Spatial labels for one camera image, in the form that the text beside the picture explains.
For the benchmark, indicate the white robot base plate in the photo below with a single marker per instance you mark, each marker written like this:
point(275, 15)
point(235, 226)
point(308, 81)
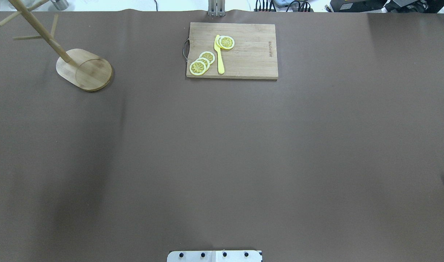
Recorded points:
point(215, 256)

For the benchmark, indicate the rear lemon slice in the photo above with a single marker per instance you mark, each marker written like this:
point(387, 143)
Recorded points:
point(209, 56)

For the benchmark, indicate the wooden cutting board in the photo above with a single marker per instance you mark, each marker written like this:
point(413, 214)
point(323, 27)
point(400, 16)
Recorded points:
point(254, 55)

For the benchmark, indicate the yellow plastic knife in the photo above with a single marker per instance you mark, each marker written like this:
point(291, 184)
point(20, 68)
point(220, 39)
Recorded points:
point(220, 64)

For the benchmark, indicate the aluminium frame post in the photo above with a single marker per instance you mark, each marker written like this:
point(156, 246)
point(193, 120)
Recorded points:
point(216, 8)

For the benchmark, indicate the wooden cup storage rack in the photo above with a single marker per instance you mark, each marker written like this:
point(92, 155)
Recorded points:
point(83, 69)

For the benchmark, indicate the lemon slice by knife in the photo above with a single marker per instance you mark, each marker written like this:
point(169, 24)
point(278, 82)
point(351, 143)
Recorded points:
point(225, 42)

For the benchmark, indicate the middle lemon slice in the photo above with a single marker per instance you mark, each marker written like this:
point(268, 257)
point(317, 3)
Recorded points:
point(205, 61)

